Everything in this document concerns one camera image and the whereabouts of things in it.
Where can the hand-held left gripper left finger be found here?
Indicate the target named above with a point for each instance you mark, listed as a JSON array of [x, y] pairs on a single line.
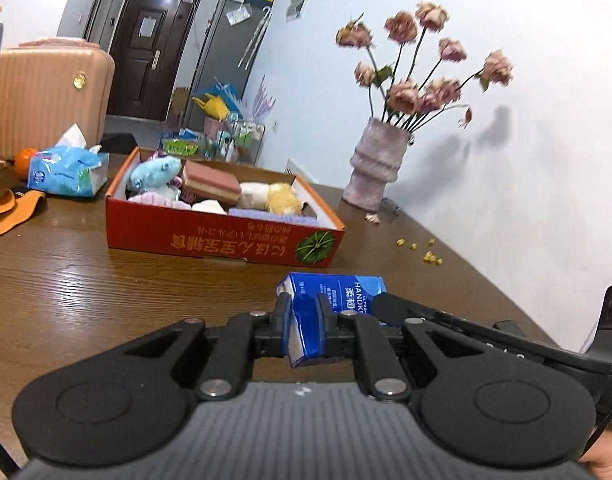
[[281, 325]]

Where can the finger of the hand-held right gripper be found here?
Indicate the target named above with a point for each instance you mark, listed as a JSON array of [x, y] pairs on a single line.
[[486, 340]]

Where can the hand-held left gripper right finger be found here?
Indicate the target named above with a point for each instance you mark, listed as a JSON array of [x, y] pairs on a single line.
[[328, 325]]

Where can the blue handkerchief tissue packet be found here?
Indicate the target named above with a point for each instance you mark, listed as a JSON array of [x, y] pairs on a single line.
[[306, 320]]

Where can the red cardboard box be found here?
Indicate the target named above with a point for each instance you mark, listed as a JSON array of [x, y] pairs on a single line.
[[211, 242]]

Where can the purple towel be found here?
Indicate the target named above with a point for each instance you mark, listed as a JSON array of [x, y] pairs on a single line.
[[271, 216]]

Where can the white and yellow plush sheep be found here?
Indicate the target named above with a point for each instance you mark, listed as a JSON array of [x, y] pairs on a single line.
[[276, 200]]

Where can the pink and brown sponge block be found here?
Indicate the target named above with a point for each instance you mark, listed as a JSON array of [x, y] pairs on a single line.
[[211, 182]]

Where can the light blue plush toy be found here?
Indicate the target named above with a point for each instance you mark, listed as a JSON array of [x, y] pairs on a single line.
[[153, 172]]

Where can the blue soft tissue pack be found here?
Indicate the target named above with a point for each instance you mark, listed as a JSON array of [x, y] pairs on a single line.
[[66, 172]]

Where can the person's right hand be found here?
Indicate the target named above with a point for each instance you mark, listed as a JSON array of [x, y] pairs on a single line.
[[608, 455]]

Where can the yellow crumbs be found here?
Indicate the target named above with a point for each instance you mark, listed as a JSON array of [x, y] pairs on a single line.
[[431, 257]]

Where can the small white pad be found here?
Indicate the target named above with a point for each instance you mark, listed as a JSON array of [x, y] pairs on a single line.
[[208, 207]]

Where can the pink ribbed vase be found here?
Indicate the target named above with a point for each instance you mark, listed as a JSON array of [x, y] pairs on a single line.
[[376, 170]]

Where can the lavender fuzzy cloth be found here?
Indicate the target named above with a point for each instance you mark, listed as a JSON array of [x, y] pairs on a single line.
[[156, 201]]

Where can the green packet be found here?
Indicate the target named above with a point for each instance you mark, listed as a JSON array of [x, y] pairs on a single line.
[[181, 147]]

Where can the blue and yellow bag pile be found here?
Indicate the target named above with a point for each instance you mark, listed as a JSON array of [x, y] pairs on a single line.
[[218, 100]]

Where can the brown cardboard box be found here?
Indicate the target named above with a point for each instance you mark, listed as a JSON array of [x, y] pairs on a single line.
[[178, 107]]

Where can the dried pink roses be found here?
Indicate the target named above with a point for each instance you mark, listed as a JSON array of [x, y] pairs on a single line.
[[401, 95]]

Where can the grey refrigerator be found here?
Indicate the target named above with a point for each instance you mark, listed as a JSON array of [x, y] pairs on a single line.
[[221, 60]]

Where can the white folded umbrella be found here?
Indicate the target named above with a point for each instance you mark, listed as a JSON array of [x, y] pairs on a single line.
[[256, 35]]

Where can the dark brown entrance door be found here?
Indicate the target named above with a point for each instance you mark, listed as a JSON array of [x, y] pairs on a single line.
[[136, 70]]

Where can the orange fruit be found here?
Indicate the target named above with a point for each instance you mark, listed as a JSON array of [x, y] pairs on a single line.
[[23, 162]]

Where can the paper note on refrigerator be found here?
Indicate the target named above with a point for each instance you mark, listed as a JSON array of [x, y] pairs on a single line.
[[237, 16]]

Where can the pink ribbed suitcase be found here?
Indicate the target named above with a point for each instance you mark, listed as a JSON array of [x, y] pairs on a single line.
[[51, 100]]

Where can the wall picture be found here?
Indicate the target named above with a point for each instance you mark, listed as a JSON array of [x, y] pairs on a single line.
[[299, 2]]

